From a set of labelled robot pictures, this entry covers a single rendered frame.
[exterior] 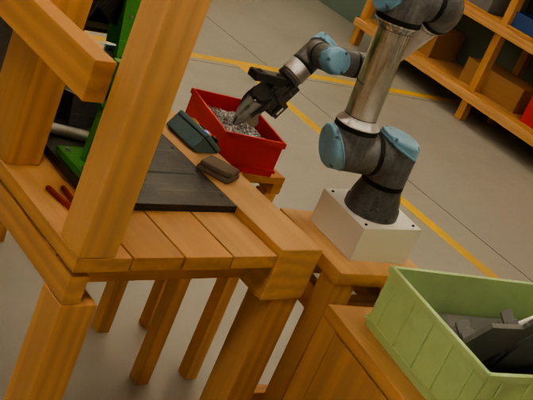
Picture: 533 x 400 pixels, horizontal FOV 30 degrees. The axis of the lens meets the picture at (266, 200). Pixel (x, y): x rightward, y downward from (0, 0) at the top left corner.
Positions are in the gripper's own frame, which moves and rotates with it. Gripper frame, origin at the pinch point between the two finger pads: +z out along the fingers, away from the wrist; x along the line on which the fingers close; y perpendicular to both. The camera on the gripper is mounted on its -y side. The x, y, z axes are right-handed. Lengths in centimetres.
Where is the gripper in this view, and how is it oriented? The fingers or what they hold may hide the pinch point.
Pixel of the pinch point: (235, 119)
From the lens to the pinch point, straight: 279.6
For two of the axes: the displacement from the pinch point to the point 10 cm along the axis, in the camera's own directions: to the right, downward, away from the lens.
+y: 4.0, 5.1, 7.6
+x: -5.6, -5.3, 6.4
